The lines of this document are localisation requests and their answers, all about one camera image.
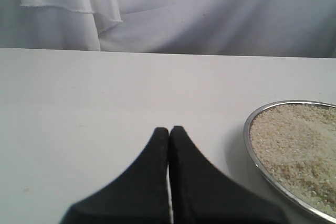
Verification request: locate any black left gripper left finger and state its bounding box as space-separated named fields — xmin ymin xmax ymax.
xmin=61 ymin=127 xmax=169 ymax=223

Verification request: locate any round steel rice tray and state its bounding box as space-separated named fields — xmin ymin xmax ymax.
xmin=243 ymin=100 xmax=335 ymax=223

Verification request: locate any white backdrop curtain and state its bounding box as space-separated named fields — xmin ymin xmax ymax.
xmin=1 ymin=0 xmax=335 ymax=58

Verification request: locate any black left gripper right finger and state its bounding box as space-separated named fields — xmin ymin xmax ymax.
xmin=169 ymin=126 xmax=289 ymax=223

